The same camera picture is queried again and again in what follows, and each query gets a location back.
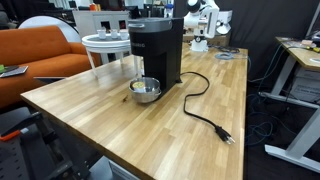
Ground black curtain backdrop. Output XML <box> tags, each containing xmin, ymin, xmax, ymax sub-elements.
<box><xmin>173</xmin><ymin>0</ymin><xmax>320</xmax><ymax>88</ymax></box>

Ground grey coffee maker lid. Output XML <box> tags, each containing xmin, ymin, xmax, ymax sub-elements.
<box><xmin>127</xmin><ymin>17</ymin><xmax>173</xmax><ymax>34</ymax></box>

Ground cardboard box cabinet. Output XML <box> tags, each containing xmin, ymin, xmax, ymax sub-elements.
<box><xmin>182</xmin><ymin>33</ymin><xmax>231</xmax><ymax>48</ymax></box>

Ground black Keurig coffee maker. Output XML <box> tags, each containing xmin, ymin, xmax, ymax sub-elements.
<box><xmin>127</xmin><ymin>17</ymin><xmax>185</xmax><ymax>96</ymax></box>

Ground grey book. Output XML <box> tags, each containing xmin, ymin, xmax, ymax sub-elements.
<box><xmin>0</xmin><ymin>65</ymin><xmax>29</xmax><ymax>79</ymax></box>

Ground black coiled cable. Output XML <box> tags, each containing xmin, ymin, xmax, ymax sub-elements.
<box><xmin>209</xmin><ymin>44</ymin><xmax>241</xmax><ymax>55</ymax></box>

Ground white-legged wooden desk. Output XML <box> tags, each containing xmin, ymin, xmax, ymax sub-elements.
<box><xmin>259</xmin><ymin>36</ymin><xmax>320</xmax><ymax>174</ymax></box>

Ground yellow-top coffee pod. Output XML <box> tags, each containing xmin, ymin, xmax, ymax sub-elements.
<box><xmin>131</xmin><ymin>80</ymin><xmax>147</xmax><ymax>92</ymax></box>

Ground black metal stand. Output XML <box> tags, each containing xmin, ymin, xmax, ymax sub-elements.
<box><xmin>0</xmin><ymin>111</ymin><xmax>101</xmax><ymax>180</ymax></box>

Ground round white side table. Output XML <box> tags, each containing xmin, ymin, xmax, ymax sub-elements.
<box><xmin>81</xmin><ymin>33</ymin><xmax>133</xmax><ymax>79</ymax></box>

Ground white cabinet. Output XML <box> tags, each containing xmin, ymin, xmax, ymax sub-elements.
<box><xmin>72</xmin><ymin>9</ymin><xmax>130</xmax><ymax>38</ymax></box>

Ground white box under desk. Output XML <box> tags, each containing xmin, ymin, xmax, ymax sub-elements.
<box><xmin>289</xmin><ymin>68</ymin><xmax>320</xmax><ymax>104</ymax></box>

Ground black power cord with plug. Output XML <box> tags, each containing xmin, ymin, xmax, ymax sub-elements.
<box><xmin>179</xmin><ymin>71</ymin><xmax>236</xmax><ymax>146</ymax></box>

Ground orange clamp handle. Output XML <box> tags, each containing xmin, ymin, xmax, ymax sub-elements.
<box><xmin>0</xmin><ymin>129</ymin><xmax>23</xmax><ymax>143</ymax></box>

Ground orange sofa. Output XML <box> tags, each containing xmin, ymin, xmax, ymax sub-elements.
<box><xmin>0</xmin><ymin>25</ymin><xmax>103</xmax><ymax>109</ymax></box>

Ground small steel bowl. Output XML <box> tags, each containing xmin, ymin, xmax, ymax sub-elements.
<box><xmin>128</xmin><ymin>76</ymin><xmax>162</xmax><ymax>104</ymax></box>

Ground blue floor cables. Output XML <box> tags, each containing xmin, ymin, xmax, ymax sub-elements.
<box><xmin>244</xmin><ymin>93</ymin><xmax>298</xmax><ymax>148</ymax></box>

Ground grey coiled cable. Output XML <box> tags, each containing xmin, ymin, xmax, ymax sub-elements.
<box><xmin>214</xmin><ymin>52</ymin><xmax>235</xmax><ymax>61</ymax></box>

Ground clear water reservoir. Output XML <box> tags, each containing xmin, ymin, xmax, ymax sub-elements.
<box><xmin>133</xmin><ymin>54</ymin><xmax>145</xmax><ymax>81</ymax></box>

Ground round white chair back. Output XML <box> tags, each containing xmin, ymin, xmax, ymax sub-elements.
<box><xmin>18</xmin><ymin>15</ymin><xmax>82</xmax><ymax>44</ymax></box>

